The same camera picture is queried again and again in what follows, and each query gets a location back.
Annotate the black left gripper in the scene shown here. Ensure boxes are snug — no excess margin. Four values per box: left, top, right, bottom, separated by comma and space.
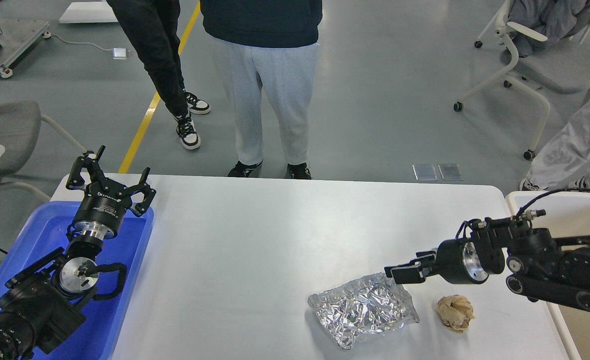
66, 145, 157, 240

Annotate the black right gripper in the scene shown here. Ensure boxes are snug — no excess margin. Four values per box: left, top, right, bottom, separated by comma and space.
384, 239, 489, 285

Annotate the silver foil bag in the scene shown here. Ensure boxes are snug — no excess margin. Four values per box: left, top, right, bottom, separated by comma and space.
308, 272, 420, 350

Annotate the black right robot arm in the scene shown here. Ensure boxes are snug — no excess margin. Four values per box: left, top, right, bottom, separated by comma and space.
384, 190, 590, 312

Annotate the wheeled metal robot base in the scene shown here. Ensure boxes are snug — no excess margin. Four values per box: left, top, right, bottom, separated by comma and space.
0, 18, 52, 79

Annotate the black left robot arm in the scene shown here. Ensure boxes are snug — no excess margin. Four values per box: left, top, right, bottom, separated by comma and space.
0, 146, 157, 360

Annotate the crumpled brown paper ball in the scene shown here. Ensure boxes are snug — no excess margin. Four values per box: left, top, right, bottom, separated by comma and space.
436, 294, 475, 334

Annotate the left metal floor plate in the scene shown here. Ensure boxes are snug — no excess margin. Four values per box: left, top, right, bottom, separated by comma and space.
413, 164, 437, 182

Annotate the metal floor plate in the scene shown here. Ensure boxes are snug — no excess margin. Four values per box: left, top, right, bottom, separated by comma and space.
437, 163, 463, 182
413, 164, 437, 182

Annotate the blue plastic bin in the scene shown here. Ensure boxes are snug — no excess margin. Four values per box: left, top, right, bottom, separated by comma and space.
0, 201, 154, 360

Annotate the right metal floor plate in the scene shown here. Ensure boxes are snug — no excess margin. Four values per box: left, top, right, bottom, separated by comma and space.
437, 163, 463, 182

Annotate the grey chair at left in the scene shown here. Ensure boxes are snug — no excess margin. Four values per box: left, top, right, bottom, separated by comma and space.
0, 100, 88, 203

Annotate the white power adapter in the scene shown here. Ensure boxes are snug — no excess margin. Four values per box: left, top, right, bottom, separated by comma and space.
112, 47, 128, 60

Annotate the person in black clothes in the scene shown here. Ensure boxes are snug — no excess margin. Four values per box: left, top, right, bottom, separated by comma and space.
107, 0, 210, 150

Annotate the beige plastic bin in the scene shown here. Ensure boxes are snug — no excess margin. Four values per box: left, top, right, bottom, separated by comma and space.
497, 192, 590, 360

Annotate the white flat board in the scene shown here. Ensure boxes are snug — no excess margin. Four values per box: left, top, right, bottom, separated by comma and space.
59, 0, 117, 24

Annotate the person in grey sweatpants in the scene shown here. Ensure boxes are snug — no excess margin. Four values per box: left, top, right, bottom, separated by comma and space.
201, 0, 323, 180

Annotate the white office chair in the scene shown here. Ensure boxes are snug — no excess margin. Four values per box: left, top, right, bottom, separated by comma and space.
453, 0, 590, 161

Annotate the grey jacket on chair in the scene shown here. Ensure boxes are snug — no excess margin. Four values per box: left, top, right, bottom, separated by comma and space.
507, 0, 590, 58

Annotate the white floor cable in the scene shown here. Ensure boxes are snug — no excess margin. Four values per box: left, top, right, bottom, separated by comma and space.
42, 31, 115, 53

